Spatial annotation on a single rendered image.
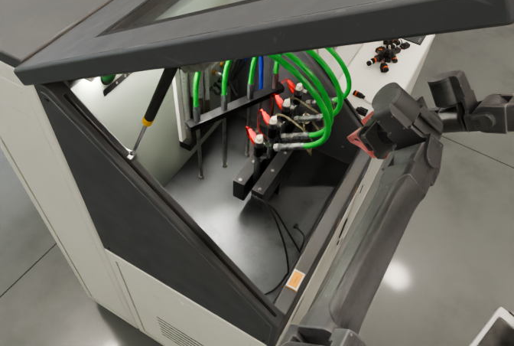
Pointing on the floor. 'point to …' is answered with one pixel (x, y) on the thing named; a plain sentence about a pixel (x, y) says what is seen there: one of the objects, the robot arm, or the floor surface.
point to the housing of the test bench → (94, 256)
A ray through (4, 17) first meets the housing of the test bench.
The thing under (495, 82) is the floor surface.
